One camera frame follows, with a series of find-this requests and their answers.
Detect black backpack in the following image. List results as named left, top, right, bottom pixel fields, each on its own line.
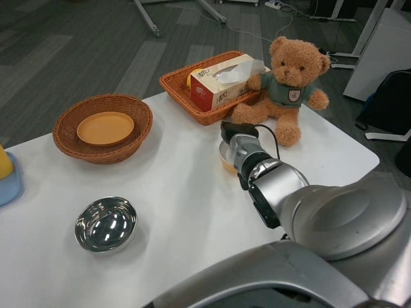
left=354, top=68, right=411, bottom=136

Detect yellow plastic cup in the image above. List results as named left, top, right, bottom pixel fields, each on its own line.
left=0, top=144, right=15, bottom=180

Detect yellow round object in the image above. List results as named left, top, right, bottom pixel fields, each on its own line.
left=186, top=67, right=202, bottom=89

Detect rectangular brown wicker basket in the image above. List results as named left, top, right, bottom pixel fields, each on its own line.
left=159, top=50, right=268, bottom=126

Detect light blue plastic tray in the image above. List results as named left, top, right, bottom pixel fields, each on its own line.
left=0, top=151, right=25, bottom=207

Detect orange plastic plate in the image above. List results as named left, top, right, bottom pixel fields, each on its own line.
left=76, top=110, right=136, bottom=147

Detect white desk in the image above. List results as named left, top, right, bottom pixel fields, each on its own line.
left=329, top=0, right=411, bottom=101

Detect tissue box with red end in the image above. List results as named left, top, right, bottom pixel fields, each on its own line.
left=189, top=53, right=272, bottom=113

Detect shiny steel bowl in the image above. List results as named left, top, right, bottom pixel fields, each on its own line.
left=74, top=196, right=139, bottom=256

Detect brown teddy bear green shirt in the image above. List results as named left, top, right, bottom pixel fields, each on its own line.
left=231, top=35, right=331, bottom=148

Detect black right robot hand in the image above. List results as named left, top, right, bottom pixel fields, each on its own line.
left=220, top=121, right=260, bottom=146

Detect round brown wicker basket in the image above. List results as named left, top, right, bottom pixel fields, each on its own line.
left=52, top=92, right=154, bottom=165

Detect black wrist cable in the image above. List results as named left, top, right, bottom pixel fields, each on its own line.
left=253, top=124, right=281, bottom=160

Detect white metal gantry stand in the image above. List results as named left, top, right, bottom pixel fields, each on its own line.
left=132, top=0, right=229, bottom=38

